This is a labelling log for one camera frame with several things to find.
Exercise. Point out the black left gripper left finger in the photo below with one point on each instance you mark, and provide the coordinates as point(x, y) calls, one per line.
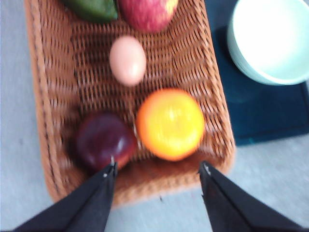
point(84, 210)

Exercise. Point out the beige egg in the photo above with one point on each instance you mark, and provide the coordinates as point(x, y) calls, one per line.
point(127, 60)

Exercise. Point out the light green ceramic bowl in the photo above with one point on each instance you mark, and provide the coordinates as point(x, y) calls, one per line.
point(269, 40)

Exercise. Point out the brown wicker basket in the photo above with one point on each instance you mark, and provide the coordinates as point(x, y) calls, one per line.
point(73, 79)

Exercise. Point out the dark purple plum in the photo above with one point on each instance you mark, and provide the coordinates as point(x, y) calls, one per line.
point(101, 137)

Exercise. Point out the dark blue rectangular tray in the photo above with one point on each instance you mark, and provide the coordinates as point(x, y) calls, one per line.
point(258, 110)

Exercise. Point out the orange fruit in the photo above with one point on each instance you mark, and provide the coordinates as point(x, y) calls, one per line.
point(170, 124)

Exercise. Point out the green avocado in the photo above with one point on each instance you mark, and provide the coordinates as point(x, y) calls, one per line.
point(93, 11)

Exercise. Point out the red yellow apple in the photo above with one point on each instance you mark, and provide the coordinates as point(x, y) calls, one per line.
point(146, 15)

